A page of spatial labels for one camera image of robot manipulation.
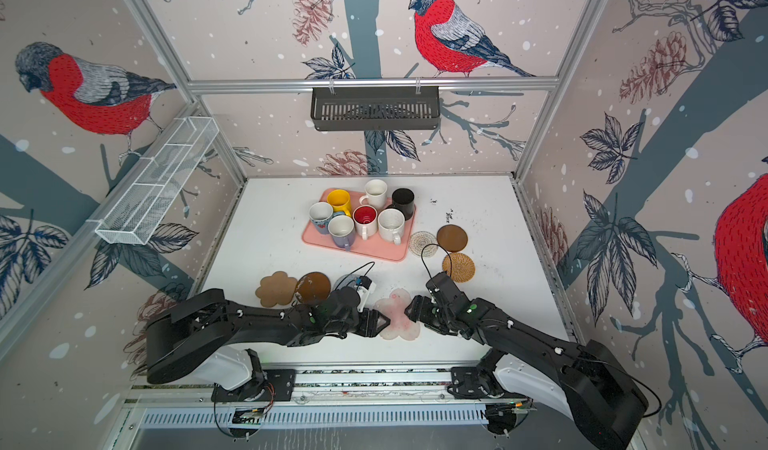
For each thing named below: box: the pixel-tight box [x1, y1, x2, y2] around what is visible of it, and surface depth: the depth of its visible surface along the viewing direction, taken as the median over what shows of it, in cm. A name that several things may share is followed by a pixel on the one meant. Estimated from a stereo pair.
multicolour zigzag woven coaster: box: [409, 230, 438, 258], surface depth 103 cm
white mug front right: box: [378, 208, 406, 246], surface depth 100 cm
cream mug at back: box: [359, 178, 388, 210], surface depth 108 cm
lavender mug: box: [328, 214, 355, 252], surface depth 99 cm
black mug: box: [392, 187, 415, 221], surface depth 106 cm
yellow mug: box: [328, 189, 352, 217], surface depth 105 cm
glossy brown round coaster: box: [295, 272, 331, 304], surface depth 92 cm
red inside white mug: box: [352, 204, 378, 241], surface depth 100 cm
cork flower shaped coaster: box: [255, 271, 297, 307], surface depth 92 cm
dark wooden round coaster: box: [436, 224, 468, 253], surface depth 103 cm
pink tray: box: [302, 188, 416, 261], surface depth 100 cm
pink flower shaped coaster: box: [373, 288, 421, 341], surface depth 86 cm
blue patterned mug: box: [309, 201, 333, 235], surface depth 100 cm
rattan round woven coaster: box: [442, 252, 475, 283], surface depth 99 cm
